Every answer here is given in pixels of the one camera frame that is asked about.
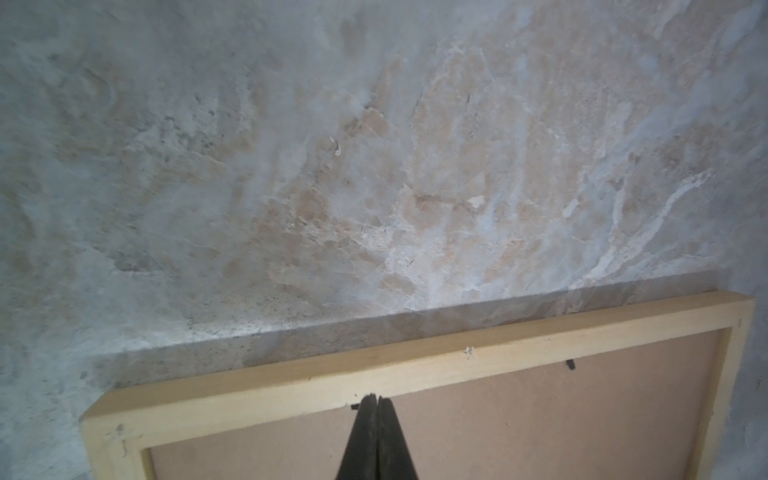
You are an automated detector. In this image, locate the light wooden picture frame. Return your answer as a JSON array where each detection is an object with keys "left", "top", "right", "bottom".
[{"left": 80, "top": 291, "right": 755, "bottom": 479}]

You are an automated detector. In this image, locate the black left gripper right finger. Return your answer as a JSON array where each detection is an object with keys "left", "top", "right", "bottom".
[{"left": 376, "top": 397, "right": 418, "bottom": 480}]

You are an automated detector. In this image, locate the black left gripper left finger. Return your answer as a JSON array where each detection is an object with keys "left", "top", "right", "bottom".
[{"left": 336, "top": 394, "right": 377, "bottom": 480}]

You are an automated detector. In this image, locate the brown cardboard backing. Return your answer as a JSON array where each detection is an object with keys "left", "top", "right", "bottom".
[{"left": 152, "top": 332, "right": 719, "bottom": 479}]

